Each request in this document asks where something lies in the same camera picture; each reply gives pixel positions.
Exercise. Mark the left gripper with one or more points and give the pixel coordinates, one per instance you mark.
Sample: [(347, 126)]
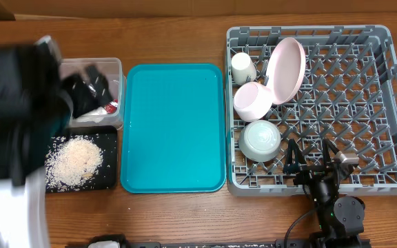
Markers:
[(88, 99)]

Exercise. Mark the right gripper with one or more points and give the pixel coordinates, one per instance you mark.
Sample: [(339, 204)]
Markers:
[(294, 167)]

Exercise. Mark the red snack wrapper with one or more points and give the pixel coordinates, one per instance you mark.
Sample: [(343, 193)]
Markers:
[(111, 107)]

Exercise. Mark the white napkin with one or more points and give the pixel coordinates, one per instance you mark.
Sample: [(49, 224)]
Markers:
[(96, 116)]

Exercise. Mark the grey bowl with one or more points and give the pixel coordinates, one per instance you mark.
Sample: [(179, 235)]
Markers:
[(260, 141)]

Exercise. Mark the pink bowl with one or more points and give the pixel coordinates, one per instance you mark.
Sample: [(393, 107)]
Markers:
[(252, 101)]

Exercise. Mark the pink plate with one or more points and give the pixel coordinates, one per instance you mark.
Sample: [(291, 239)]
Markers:
[(285, 70)]

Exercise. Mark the rice pile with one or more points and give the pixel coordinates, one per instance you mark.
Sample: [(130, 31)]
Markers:
[(71, 163)]

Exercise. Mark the white cup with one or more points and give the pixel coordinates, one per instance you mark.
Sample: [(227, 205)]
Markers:
[(242, 68)]

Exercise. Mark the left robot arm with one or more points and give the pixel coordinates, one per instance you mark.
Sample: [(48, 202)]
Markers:
[(36, 104)]

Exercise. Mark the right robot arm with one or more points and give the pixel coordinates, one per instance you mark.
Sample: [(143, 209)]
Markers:
[(340, 217)]

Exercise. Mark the grey dishwasher rack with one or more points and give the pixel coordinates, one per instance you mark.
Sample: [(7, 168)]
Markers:
[(348, 95)]

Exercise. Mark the clear plastic bin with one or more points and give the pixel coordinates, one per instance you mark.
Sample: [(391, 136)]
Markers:
[(112, 69)]

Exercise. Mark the teal serving tray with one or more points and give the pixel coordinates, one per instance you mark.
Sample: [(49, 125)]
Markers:
[(173, 129)]

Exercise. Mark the black tray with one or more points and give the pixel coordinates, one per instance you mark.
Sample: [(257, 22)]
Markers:
[(106, 138)]

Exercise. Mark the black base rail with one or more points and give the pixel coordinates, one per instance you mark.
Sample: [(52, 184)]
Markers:
[(120, 241)]

